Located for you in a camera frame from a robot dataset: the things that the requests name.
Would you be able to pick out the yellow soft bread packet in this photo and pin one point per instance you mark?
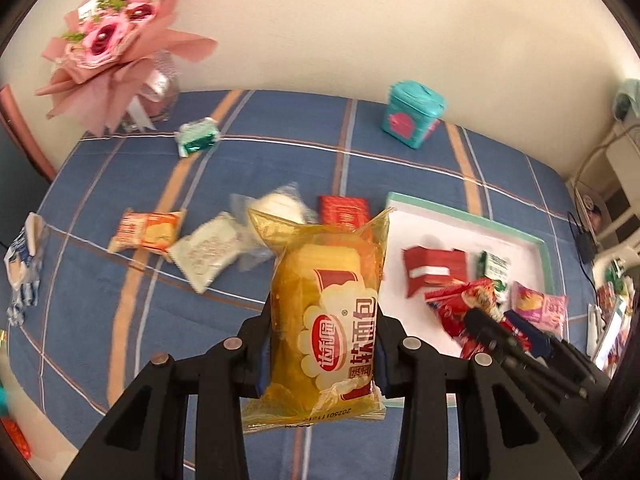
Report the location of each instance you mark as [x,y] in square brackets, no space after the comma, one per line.
[320,310]

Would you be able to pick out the clear-wrapped round white bun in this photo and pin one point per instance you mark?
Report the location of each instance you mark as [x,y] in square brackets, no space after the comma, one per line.
[280,205]

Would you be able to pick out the black power adapter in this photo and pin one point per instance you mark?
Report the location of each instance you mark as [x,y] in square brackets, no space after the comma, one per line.
[583,247]

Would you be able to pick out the red cartoon snack packet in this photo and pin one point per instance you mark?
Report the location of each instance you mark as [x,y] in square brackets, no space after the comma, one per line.
[455,310]

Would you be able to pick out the small green foil packet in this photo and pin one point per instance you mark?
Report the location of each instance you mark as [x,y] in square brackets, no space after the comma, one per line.
[197,137]

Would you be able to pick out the colourful clutter pile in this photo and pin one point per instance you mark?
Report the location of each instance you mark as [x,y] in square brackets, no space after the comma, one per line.
[612,320]

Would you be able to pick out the blue plaid tablecloth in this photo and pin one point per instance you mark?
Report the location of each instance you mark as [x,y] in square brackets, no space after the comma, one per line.
[150,320]

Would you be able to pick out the teal toy house box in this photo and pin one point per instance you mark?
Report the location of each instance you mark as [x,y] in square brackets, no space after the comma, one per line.
[412,112]

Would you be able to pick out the green snack packet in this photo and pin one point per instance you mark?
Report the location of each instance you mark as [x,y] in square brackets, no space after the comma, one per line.
[495,270]

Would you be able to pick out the orange and white snack packet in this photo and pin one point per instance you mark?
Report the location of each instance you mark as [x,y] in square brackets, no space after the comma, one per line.
[147,230]

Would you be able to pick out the pink snack packet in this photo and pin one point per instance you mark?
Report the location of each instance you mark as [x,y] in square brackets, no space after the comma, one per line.
[542,307]

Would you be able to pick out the pink paper flower bouquet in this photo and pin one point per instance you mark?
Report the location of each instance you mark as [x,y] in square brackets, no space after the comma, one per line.
[110,40]

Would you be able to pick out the teal-edged white cardboard tray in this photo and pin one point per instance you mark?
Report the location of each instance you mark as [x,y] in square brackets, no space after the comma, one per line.
[440,230]

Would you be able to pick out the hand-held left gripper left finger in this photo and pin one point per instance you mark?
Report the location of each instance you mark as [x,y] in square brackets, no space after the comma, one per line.
[262,375]

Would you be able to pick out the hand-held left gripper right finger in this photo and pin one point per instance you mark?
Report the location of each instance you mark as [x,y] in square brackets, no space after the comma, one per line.
[382,367]

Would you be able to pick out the white shelf unit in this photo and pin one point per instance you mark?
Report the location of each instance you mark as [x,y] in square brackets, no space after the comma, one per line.
[615,200]

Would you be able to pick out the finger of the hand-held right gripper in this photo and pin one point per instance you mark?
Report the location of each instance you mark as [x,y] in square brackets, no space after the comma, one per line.
[492,335]
[532,336]

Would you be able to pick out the red patterned snack packet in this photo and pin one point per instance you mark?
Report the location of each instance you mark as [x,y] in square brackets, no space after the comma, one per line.
[345,210]

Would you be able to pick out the crumpled blue white wrapper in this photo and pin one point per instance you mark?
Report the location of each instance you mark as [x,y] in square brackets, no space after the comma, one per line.
[22,260]

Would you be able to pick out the small teal fan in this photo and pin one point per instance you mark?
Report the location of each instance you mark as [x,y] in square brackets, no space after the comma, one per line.
[625,102]

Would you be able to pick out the cream white snack packet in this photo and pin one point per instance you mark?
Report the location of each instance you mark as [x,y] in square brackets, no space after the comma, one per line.
[207,252]

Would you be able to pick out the dark red white-striped packet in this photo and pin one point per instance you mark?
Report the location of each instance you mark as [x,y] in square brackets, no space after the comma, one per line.
[435,270]

